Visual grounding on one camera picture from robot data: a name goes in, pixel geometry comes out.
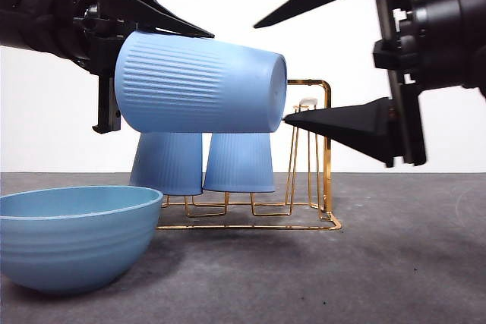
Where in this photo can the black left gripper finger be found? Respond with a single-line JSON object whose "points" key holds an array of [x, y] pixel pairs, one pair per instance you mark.
{"points": [[144, 9]]}

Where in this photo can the blue ribbed cup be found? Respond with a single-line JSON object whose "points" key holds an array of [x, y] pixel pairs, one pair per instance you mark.
{"points": [[167, 164], [239, 164], [197, 81]]}

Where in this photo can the blue ribbed bowl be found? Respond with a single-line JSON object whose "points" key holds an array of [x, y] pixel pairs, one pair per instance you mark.
{"points": [[76, 248]]}

